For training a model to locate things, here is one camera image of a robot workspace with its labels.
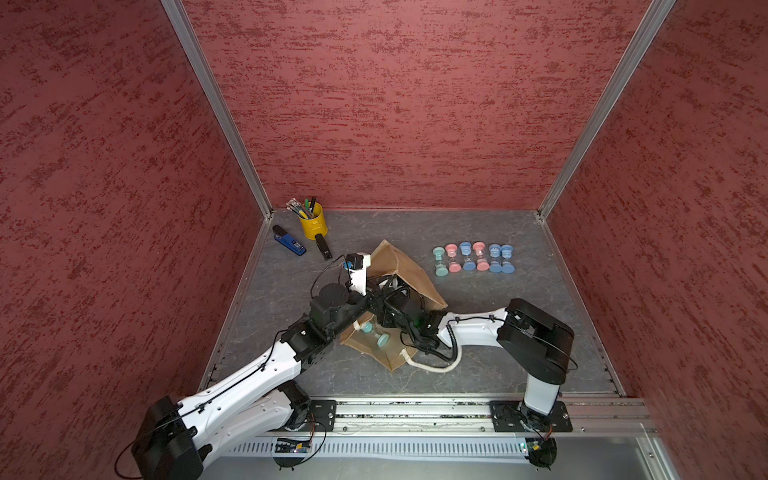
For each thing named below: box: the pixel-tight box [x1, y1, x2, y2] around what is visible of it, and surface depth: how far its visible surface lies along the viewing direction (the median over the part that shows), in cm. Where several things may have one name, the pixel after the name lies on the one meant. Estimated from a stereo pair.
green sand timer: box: [432, 246, 449, 277], surface depth 105 cm
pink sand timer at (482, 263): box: [472, 241, 490, 272], surface depth 108 cm
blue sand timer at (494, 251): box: [489, 244, 502, 273], surface depth 108 cm
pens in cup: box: [286, 197, 317, 220], surface depth 105 cm
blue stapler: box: [272, 225, 307, 256], surface depth 111 cm
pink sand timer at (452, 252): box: [445, 243, 462, 273], surface depth 108 cm
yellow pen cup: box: [300, 202, 329, 241], surface depth 109 cm
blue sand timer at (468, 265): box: [460, 241, 476, 271], surface depth 107 cm
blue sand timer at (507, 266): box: [501, 244, 516, 274], surface depth 108 cm
